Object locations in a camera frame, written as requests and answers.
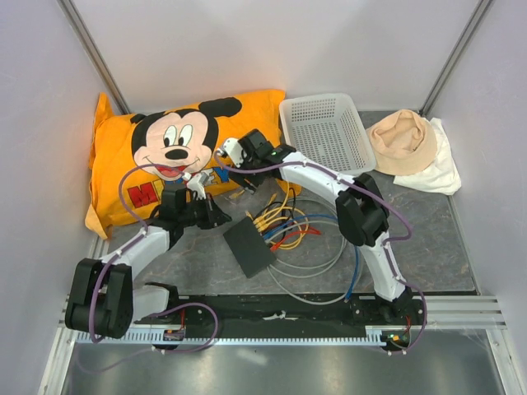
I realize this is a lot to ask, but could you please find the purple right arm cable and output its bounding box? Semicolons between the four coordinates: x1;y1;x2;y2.
213;151;413;248

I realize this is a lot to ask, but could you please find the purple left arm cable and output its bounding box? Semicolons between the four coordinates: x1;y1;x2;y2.
118;164;194;238

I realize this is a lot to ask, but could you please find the blue ethernet cable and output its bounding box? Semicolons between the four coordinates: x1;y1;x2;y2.
261;213;364;304

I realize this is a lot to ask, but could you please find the white plastic mesh basket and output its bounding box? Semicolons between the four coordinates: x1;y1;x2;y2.
279;93;376;175

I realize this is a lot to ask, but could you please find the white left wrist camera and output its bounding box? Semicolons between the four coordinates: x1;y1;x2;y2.
182;171;211;199

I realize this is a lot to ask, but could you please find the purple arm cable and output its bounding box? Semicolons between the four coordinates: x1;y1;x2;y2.
118;164;194;238
213;151;413;248

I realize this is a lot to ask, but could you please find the red ethernet cable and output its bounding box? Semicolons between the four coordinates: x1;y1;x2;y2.
269;228;322;252

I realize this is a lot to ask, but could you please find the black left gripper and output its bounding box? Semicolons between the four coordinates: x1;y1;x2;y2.
179;193;231;230

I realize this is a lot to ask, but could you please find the grey ethernet cable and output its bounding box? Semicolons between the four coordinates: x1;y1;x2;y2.
266;197;363;304

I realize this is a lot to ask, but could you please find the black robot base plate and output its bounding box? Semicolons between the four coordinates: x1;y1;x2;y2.
144;294;424;341

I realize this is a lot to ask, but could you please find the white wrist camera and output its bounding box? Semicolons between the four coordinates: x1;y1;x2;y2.
182;171;211;199
219;137;244;168

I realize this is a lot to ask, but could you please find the yellow ethernet cable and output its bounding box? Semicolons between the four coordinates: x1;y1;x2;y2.
228;180;304;231

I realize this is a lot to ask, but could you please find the orange Mickey Mouse pillow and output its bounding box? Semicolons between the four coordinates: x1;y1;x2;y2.
85;89;286;239

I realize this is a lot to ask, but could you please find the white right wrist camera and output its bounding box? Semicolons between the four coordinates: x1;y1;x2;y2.
219;137;244;168

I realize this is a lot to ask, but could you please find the peach folded cloth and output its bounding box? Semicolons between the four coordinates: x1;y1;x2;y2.
366;109;437;176

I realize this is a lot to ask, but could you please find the aluminium slotted rail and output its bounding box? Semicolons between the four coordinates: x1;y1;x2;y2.
57;298;507;349

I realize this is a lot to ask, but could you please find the black network switch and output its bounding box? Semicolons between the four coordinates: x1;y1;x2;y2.
223;217;277;279

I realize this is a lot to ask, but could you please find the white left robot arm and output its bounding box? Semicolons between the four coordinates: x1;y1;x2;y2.
64;186;231;342

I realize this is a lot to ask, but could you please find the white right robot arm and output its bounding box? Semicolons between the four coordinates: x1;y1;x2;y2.
219;129;417;324

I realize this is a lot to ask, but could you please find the white crumpled cloth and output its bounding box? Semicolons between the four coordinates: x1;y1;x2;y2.
394;118;461;196

